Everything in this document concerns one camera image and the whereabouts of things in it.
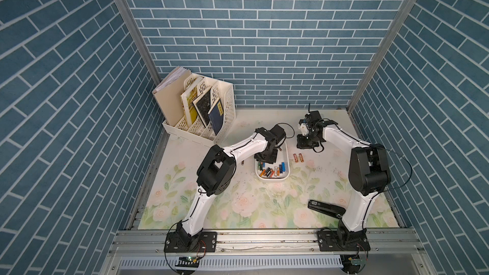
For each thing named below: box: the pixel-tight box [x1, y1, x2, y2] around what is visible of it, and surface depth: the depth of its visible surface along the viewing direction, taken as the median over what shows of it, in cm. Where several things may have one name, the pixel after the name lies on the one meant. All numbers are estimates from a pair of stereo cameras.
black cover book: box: [192, 86, 213, 127], surface depth 101 cm
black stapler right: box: [307, 199, 347, 219], surface depth 82 cm
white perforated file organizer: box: [162, 80, 237, 148], surface depth 102 cm
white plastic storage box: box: [254, 141, 291, 182], surface depth 95 cm
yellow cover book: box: [180, 76, 204, 128], surface depth 97 cm
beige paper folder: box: [152, 66, 192, 128], surface depth 95 cm
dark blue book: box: [207, 98, 224, 136], surface depth 101 cm
